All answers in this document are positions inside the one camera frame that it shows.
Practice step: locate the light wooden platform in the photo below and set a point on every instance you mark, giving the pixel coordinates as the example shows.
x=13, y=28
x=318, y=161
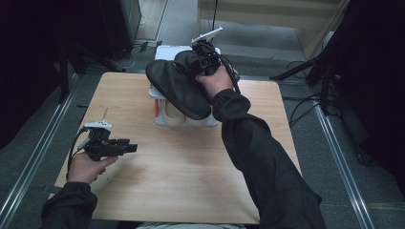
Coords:
x=254, y=12

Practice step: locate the black curtain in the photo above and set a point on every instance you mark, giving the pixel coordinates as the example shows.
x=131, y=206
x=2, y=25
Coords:
x=375, y=79
x=25, y=63

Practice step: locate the black tripod stand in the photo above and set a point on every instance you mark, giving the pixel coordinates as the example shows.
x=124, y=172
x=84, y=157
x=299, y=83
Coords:
x=324, y=79

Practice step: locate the metal floor rail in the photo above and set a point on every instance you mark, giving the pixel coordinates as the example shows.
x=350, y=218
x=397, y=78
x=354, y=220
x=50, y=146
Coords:
x=339, y=159
x=47, y=132

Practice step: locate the black metal stand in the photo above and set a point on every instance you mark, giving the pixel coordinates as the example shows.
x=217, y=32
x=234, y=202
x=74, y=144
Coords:
x=64, y=73

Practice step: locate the dark cabinet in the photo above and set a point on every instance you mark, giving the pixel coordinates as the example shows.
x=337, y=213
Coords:
x=122, y=25

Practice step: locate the black plug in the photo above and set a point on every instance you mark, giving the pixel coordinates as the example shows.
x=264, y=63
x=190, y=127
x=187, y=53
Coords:
x=158, y=43
x=144, y=46

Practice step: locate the person's left hand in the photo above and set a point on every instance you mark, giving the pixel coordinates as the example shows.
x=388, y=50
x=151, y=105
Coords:
x=84, y=168

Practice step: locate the cream clog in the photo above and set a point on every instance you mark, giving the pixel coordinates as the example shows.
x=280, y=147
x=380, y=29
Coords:
x=199, y=121
x=173, y=114

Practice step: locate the person's right hand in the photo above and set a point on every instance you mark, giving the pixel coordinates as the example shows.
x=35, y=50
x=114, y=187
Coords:
x=216, y=82

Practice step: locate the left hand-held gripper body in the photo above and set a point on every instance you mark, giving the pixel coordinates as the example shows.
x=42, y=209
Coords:
x=100, y=148

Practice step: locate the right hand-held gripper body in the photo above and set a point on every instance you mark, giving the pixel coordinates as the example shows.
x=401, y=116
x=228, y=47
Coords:
x=207, y=60

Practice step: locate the white shoe rack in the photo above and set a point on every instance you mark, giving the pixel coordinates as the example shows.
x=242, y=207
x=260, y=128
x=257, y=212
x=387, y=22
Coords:
x=165, y=52

